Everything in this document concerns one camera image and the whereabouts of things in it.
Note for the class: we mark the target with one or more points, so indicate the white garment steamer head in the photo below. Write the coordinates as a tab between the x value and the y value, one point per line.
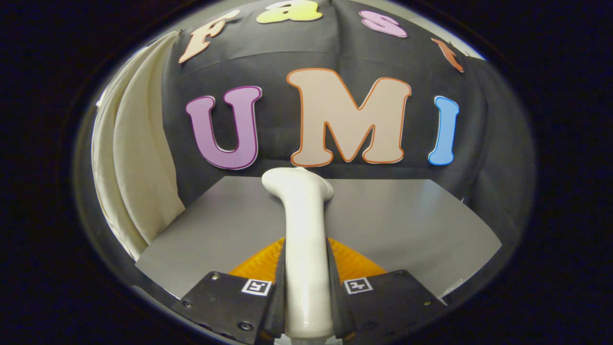
306	249

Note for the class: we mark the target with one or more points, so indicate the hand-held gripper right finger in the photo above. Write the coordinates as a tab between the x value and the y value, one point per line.
337	311

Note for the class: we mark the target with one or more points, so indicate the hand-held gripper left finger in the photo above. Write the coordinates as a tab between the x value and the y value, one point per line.
279	311

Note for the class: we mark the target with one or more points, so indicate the cream button-up shirt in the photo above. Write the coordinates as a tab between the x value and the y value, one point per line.
139	167

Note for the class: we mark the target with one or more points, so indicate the grey and white cabinet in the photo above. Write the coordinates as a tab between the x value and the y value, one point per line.
407	220

